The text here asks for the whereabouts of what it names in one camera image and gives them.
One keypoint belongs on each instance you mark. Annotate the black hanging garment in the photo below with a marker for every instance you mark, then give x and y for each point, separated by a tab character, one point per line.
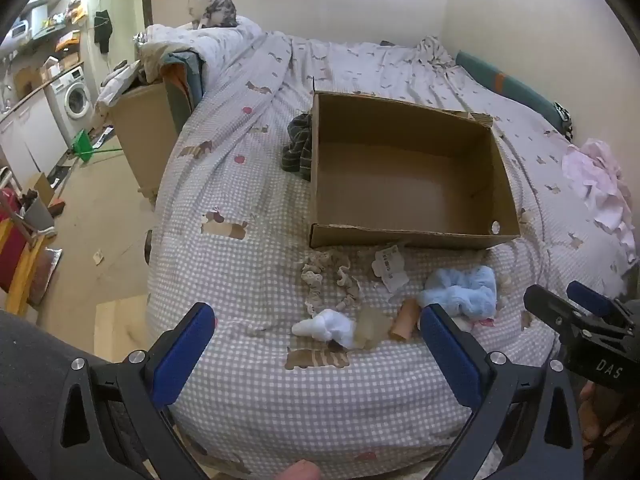
103	30

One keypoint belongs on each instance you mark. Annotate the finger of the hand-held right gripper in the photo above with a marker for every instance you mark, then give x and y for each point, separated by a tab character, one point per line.
545	305
592	299

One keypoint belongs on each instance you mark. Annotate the red bag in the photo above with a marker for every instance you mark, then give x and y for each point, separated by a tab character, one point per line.
10	245

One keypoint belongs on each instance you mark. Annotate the green dustpan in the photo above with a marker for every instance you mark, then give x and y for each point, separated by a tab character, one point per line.
82	145

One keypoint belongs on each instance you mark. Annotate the shallow cardboard box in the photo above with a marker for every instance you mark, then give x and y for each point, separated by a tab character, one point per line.
400	175

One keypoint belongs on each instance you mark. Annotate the white paper tag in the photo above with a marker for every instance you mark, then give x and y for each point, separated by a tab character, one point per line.
390	267

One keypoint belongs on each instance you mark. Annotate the white crumpled cloth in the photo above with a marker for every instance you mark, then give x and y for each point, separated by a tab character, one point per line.
117	82

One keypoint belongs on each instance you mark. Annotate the tan cloth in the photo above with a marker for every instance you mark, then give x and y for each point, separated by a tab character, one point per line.
405	320

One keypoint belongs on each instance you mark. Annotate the white sock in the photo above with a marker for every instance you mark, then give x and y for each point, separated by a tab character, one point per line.
320	327

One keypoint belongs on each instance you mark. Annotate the small paper scrap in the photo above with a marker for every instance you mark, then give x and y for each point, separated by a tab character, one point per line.
98	257

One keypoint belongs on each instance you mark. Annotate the silver foil mat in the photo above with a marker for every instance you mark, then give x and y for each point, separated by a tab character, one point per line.
47	272

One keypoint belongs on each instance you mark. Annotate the white kitchen cabinets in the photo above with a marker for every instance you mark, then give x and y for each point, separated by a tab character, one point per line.
27	135

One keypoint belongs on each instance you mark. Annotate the small beige cloth piece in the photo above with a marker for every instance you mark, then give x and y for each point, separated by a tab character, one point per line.
505	285

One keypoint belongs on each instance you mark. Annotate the grey tabby cat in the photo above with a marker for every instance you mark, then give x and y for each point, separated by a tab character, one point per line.
212	7

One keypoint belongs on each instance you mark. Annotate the light blue fluffy cloth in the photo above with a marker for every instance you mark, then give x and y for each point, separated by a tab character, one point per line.
460	292

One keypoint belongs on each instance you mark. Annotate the teal long cushion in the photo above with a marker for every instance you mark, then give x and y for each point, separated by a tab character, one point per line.
510	85

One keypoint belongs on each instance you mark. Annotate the person's right hand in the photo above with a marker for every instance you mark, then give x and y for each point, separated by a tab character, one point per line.
590	410

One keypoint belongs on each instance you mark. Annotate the pink crumpled cloth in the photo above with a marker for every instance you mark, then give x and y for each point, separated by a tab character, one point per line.
597	180

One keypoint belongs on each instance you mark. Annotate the white washing machine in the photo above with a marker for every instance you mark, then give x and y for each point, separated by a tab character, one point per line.
75	95

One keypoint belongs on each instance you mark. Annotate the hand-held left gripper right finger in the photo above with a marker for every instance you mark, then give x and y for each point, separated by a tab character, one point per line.
450	355

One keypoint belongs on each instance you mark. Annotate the grey bin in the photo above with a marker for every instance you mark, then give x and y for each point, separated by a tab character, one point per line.
37	212

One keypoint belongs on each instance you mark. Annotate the small brown cardboard box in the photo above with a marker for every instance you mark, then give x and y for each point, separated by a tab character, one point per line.
42	187

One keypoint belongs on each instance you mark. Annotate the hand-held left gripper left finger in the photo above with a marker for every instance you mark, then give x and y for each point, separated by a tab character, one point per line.
182	355

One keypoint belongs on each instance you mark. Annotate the teal and orange folded blanket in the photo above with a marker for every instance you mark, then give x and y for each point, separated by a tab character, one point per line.
185	80

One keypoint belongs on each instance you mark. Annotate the yellow wooden chair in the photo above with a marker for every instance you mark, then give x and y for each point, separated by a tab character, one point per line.
30	260

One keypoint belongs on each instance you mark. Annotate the dark striped cloth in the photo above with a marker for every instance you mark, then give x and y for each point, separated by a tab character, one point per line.
297	147

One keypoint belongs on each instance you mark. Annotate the beige sheer sock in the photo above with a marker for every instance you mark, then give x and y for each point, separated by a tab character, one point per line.
372	327

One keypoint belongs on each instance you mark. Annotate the tall cardboard box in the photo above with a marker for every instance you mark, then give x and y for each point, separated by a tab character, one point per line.
145	135

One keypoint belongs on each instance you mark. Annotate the person's left hand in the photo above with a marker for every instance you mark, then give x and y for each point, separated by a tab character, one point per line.
300	471

